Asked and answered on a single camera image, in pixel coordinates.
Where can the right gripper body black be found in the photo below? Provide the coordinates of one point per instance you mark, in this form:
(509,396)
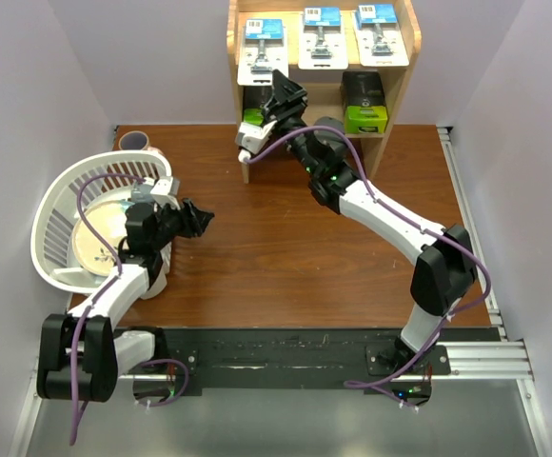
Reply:
(289,120)

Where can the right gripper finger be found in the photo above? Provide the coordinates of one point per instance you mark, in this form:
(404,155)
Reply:
(278,91)
(295,96)

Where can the white plastic slatted basket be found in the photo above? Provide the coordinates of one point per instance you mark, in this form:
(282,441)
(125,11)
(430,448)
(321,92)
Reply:
(65,254)

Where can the black green razor box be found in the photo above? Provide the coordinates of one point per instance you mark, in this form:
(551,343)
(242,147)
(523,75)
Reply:
(254,99)
(364,102)

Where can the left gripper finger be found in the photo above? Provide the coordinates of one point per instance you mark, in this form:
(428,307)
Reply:
(190,209)
(199,221)

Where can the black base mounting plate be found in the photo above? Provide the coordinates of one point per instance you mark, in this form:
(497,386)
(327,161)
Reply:
(267,358)

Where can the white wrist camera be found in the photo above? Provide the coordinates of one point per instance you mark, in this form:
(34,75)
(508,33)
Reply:
(162,191)
(251,139)

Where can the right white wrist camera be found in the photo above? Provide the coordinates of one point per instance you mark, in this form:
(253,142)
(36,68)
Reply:
(251,139)

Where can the purple and pink mug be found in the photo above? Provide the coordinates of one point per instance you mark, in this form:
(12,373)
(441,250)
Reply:
(134,140)

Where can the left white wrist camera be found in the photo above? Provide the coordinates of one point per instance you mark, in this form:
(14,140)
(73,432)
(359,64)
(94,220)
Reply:
(162,191)

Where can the blue razor blister pack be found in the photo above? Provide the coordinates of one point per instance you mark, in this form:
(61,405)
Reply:
(379,38)
(322,43)

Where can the aluminium frame rail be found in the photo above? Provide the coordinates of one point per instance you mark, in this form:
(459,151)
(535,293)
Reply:
(272,261)

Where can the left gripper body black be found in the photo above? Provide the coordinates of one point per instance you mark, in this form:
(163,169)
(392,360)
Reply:
(171,223)

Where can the wooden two-tier shelf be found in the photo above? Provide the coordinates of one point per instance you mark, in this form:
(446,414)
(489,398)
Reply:
(323,86)

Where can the white bowl under basket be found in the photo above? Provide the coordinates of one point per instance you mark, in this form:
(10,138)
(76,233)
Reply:
(157,287)

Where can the grey cup in basket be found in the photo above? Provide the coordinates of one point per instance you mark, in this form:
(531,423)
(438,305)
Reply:
(141,193)

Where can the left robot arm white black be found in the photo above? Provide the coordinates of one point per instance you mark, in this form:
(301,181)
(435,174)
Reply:
(80,358)

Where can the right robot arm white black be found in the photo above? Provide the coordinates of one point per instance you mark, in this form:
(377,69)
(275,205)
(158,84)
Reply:
(443,260)

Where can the white Gillette razor blister pack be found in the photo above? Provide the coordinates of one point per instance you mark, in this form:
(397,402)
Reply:
(264,49)

